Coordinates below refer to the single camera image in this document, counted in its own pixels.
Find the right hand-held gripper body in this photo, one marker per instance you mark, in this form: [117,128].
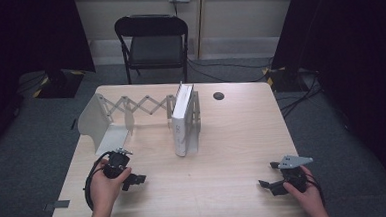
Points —
[293,176]

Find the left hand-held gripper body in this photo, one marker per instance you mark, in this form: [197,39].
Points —
[117,166]

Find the white expandable book stand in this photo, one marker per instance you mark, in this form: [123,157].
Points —
[96,123]

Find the white book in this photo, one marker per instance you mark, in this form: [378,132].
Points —
[181,109]

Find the person's left hand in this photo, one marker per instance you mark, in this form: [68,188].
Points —
[105,193]

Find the person's right hand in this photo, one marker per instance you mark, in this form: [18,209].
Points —
[309,196]

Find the grey tape strip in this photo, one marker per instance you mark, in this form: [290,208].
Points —
[57,205]

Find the black stand base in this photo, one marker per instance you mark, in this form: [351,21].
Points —
[59,83]
[286,80]

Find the black folding chair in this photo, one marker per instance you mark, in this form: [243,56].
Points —
[156,50]

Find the black curtain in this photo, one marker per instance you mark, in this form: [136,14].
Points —
[17,47]
[354,46]

